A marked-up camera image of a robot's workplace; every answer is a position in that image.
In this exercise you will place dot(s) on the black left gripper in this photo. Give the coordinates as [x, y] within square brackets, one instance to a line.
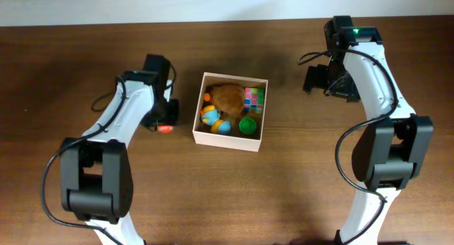
[152, 123]

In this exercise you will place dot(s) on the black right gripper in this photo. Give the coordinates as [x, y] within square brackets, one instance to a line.
[314, 78]

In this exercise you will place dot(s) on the red grey toy ball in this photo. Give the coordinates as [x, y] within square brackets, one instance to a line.
[165, 129]

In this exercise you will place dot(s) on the yellow blue toy duck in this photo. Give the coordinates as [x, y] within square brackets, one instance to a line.
[210, 116]

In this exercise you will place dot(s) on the brown plush toy with orange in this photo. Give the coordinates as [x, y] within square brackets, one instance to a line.
[228, 98]

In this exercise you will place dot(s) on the pastel puzzle cube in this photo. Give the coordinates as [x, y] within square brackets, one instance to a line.
[254, 100]

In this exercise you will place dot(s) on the green lattice ball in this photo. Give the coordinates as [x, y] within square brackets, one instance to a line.
[247, 126]

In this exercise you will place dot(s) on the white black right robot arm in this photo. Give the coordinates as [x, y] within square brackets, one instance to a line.
[379, 156]

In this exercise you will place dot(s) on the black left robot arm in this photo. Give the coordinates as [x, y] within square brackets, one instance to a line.
[96, 180]

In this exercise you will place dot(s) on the beige open cardboard box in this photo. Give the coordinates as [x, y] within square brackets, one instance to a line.
[235, 139]

